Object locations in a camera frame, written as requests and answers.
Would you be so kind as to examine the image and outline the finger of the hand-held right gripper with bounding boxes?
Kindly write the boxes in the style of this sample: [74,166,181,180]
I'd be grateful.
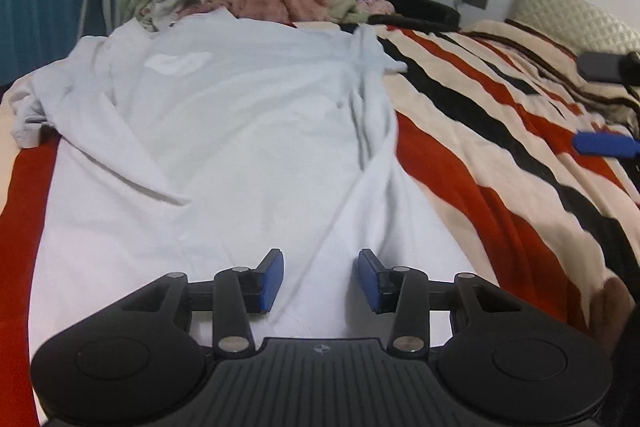
[576,50,640,83]
[572,131,640,158]

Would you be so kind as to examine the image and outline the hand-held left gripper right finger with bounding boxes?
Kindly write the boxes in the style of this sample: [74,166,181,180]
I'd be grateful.
[357,249,527,354]

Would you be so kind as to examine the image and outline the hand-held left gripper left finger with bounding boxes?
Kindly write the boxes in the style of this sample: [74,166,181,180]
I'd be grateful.
[107,248,286,355]

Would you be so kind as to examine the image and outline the white shirt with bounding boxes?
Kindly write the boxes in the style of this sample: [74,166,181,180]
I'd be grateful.
[11,4,501,427]

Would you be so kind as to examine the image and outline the cream quilted pillow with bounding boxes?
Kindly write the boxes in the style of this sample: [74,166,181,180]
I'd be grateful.
[504,0,640,58]

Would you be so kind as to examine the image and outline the striped fleece blanket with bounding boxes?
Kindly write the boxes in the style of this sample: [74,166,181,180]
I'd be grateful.
[0,19,640,427]

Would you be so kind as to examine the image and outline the black cushion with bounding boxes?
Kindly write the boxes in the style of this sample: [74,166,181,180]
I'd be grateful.
[367,0,462,31]

